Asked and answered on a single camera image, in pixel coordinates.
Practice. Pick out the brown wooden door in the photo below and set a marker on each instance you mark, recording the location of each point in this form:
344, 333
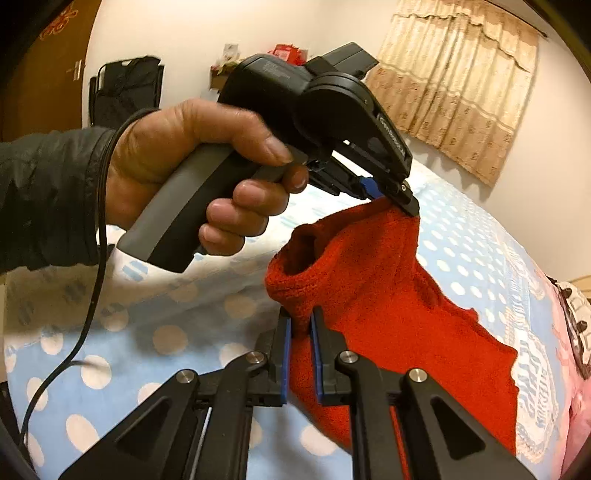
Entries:
44, 92

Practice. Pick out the red knitted sweater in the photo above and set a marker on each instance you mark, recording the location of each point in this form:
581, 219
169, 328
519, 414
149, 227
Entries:
360, 267

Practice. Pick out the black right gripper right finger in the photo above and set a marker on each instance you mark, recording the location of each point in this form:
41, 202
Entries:
403, 425

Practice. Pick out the pink blanket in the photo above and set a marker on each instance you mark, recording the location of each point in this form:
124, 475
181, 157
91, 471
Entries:
575, 422

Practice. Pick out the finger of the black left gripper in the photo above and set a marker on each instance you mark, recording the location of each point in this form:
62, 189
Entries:
400, 194

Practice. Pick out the black white patterned pillow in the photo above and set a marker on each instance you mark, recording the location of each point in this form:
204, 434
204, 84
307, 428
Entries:
576, 307

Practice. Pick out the black bag on chair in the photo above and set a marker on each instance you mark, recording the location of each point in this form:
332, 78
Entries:
122, 88

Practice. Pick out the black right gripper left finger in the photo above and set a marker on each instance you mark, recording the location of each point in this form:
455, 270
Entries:
195, 426

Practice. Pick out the blue polka dot bedspread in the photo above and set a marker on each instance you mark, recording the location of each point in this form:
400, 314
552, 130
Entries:
150, 323

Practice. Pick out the red item on shelf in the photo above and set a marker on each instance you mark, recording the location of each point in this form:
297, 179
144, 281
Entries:
290, 54

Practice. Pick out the beige patterned curtain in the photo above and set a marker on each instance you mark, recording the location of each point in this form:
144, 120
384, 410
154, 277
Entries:
457, 75

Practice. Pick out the person's left hand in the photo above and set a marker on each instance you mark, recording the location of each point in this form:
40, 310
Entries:
151, 148

